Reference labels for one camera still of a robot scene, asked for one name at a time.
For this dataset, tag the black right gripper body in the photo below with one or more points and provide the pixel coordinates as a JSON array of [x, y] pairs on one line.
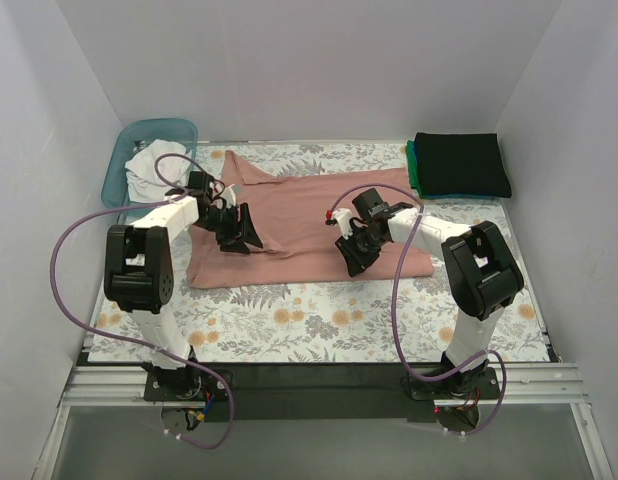
[[356, 248]]

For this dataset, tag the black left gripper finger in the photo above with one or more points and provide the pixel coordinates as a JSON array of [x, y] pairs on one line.
[[248, 234], [238, 247]]

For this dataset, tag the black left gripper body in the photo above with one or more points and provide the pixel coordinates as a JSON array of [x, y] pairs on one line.
[[234, 228]]

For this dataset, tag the pink t shirt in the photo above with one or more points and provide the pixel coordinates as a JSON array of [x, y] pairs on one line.
[[288, 214]]

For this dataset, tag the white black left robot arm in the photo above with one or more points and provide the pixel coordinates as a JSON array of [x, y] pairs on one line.
[[139, 275]]

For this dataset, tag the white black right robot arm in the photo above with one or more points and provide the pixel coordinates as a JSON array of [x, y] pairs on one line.
[[483, 275]]

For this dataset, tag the blue folded t shirt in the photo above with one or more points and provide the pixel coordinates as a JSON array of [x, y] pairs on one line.
[[454, 197]]

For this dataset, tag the floral table mat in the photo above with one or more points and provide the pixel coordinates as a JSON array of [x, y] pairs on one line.
[[331, 322]]

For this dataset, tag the white t shirt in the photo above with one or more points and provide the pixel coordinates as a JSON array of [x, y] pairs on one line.
[[144, 185]]

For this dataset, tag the green folded t shirt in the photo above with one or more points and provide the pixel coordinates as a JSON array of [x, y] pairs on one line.
[[412, 165]]

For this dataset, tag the black folded t shirt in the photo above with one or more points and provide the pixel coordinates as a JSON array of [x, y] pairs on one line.
[[460, 165]]

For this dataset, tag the teal plastic basket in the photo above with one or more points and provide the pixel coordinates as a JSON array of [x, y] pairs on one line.
[[135, 137]]

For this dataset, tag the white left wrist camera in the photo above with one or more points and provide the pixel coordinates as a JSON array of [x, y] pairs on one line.
[[229, 196]]

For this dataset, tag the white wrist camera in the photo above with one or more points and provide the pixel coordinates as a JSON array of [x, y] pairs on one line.
[[342, 218], [229, 196]]

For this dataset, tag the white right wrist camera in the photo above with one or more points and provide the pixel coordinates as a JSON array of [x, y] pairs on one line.
[[342, 218]]

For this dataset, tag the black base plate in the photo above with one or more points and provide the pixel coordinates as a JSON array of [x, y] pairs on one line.
[[309, 391]]

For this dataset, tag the aluminium frame rail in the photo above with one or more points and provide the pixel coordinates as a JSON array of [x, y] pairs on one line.
[[544, 429]]

